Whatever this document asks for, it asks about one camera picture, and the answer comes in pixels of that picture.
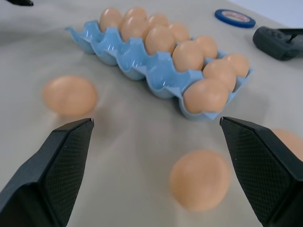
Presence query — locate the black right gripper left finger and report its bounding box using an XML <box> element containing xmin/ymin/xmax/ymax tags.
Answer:
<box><xmin>0</xmin><ymin>117</ymin><xmax>95</xmax><ymax>227</ymax></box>

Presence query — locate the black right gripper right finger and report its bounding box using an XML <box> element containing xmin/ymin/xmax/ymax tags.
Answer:
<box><xmin>219</xmin><ymin>115</ymin><xmax>303</xmax><ymax>227</ymax></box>

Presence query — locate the blue plastic egg tray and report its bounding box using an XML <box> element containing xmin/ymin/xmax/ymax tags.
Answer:
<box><xmin>65</xmin><ymin>20</ymin><xmax>255</xmax><ymax>122</ymax></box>

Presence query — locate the brown egg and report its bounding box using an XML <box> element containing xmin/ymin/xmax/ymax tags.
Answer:
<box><xmin>172</xmin><ymin>40</ymin><xmax>205</xmax><ymax>73</ymax></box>
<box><xmin>194</xmin><ymin>35</ymin><xmax>218</xmax><ymax>60</ymax></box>
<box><xmin>123</xmin><ymin>6</ymin><xmax>148</xmax><ymax>22</ymax></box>
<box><xmin>99</xmin><ymin>8</ymin><xmax>124</xmax><ymax>33</ymax></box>
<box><xmin>168</xmin><ymin>22</ymin><xmax>190</xmax><ymax>43</ymax></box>
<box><xmin>271</xmin><ymin>129</ymin><xmax>303</xmax><ymax>163</ymax></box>
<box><xmin>169</xmin><ymin>149</ymin><xmax>232</xmax><ymax>212</ymax></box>
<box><xmin>144</xmin><ymin>26</ymin><xmax>176</xmax><ymax>55</ymax></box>
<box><xmin>145</xmin><ymin>13</ymin><xmax>170</xmax><ymax>31</ymax></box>
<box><xmin>183</xmin><ymin>79</ymin><xmax>229</xmax><ymax>114</ymax></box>
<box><xmin>120</xmin><ymin>16</ymin><xmax>149</xmax><ymax>42</ymax></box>
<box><xmin>42</xmin><ymin>75</ymin><xmax>98</xmax><ymax>116</ymax></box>
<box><xmin>223</xmin><ymin>53</ymin><xmax>250</xmax><ymax>78</ymax></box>
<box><xmin>202</xmin><ymin>60</ymin><xmax>237</xmax><ymax>93</ymax></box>

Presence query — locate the black handheld controller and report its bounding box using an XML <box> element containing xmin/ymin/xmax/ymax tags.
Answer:
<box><xmin>252</xmin><ymin>26</ymin><xmax>303</xmax><ymax>61</ymax></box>

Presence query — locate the blue tape roll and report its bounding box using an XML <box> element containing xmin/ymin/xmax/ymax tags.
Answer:
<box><xmin>214</xmin><ymin>9</ymin><xmax>256</xmax><ymax>28</ymax></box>

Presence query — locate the black object at edge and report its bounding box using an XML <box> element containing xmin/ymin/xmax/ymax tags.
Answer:
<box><xmin>6</xmin><ymin>0</ymin><xmax>34</xmax><ymax>7</ymax></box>

